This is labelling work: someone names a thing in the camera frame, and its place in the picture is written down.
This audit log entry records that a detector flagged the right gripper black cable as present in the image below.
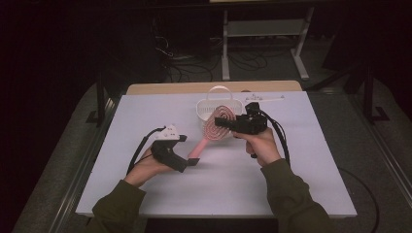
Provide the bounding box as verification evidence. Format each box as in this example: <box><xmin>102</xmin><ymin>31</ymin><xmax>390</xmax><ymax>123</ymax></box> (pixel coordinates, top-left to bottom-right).
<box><xmin>258</xmin><ymin>110</ymin><xmax>292</xmax><ymax>168</ymax></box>

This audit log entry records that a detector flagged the black floor cable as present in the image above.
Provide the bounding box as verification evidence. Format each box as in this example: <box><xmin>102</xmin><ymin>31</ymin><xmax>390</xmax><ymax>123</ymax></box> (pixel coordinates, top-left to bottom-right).
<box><xmin>338</xmin><ymin>166</ymin><xmax>381</xmax><ymax>233</ymax></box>

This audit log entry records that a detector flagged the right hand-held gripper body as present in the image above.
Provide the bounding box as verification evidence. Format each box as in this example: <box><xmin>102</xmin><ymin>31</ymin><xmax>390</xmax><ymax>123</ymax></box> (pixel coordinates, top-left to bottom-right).
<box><xmin>232</xmin><ymin>102</ymin><xmax>269</xmax><ymax>136</ymax></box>

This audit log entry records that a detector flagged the pink hairbrush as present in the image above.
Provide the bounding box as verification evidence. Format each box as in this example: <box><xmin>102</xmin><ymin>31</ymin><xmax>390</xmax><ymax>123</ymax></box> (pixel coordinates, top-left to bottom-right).
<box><xmin>188</xmin><ymin>105</ymin><xmax>237</xmax><ymax>160</ymax></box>

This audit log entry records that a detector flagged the white ribbed plastic basket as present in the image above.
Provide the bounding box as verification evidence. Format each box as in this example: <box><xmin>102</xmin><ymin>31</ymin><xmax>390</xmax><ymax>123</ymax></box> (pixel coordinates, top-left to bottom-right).
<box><xmin>195</xmin><ymin>84</ymin><xmax>245</xmax><ymax>123</ymax></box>

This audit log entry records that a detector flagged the person's left hand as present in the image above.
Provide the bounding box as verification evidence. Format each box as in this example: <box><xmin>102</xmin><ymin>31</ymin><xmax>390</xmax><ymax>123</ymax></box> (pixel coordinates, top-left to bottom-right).
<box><xmin>123</xmin><ymin>147</ymin><xmax>175</xmax><ymax>188</ymax></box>

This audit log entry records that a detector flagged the black stand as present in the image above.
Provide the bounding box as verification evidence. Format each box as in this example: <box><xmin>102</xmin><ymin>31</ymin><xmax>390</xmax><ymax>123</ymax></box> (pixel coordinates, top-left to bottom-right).
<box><xmin>86</xmin><ymin>72</ymin><xmax>108</xmax><ymax>127</ymax></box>
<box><xmin>362</xmin><ymin>64</ymin><xmax>392</xmax><ymax>123</ymax></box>

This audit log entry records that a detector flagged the white flat strip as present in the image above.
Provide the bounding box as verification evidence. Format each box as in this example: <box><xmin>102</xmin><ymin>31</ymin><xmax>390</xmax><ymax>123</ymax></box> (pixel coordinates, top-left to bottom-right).
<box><xmin>245</xmin><ymin>93</ymin><xmax>286</xmax><ymax>103</ymax></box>

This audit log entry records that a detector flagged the person's right hand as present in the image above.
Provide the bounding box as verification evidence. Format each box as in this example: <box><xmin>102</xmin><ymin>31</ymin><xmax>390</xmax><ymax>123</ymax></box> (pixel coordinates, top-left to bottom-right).
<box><xmin>232</xmin><ymin>126</ymin><xmax>282</xmax><ymax>168</ymax></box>

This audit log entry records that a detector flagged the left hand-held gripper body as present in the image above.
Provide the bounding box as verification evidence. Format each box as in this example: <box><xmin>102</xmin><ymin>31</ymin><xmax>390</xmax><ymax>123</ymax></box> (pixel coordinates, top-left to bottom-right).
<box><xmin>150</xmin><ymin>124</ymin><xmax>189</xmax><ymax>174</ymax></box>

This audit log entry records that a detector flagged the metal floor rail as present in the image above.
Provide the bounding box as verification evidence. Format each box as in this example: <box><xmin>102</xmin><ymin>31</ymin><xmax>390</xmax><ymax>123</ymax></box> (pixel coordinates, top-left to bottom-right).
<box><xmin>349</xmin><ymin>93</ymin><xmax>412</xmax><ymax>208</ymax></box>
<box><xmin>48</xmin><ymin>96</ymin><xmax>124</xmax><ymax>233</ymax></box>

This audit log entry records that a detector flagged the bundle of floor cables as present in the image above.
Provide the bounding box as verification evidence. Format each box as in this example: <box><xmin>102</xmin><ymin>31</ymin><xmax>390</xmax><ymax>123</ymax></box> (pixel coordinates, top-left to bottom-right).
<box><xmin>154</xmin><ymin>35</ymin><xmax>270</xmax><ymax>83</ymax></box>

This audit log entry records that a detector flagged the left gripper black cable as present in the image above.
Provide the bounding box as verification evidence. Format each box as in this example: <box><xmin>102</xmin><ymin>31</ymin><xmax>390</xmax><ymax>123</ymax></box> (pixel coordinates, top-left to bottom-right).
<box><xmin>126</xmin><ymin>126</ymin><xmax>167</xmax><ymax>176</ymax></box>

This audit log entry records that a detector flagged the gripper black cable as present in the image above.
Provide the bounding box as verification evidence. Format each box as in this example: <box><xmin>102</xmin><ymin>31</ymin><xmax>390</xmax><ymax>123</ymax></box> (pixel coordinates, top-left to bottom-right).
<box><xmin>126</xmin><ymin>126</ymin><xmax>167</xmax><ymax>176</ymax></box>
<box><xmin>258</xmin><ymin>110</ymin><xmax>292</xmax><ymax>168</ymax></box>

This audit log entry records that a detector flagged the white metal stand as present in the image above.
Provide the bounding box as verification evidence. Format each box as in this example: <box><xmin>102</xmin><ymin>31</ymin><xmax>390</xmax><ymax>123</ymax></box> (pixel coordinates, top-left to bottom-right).
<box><xmin>222</xmin><ymin>7</ymin><xmax>315</xmax><ymax>82</ymax></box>

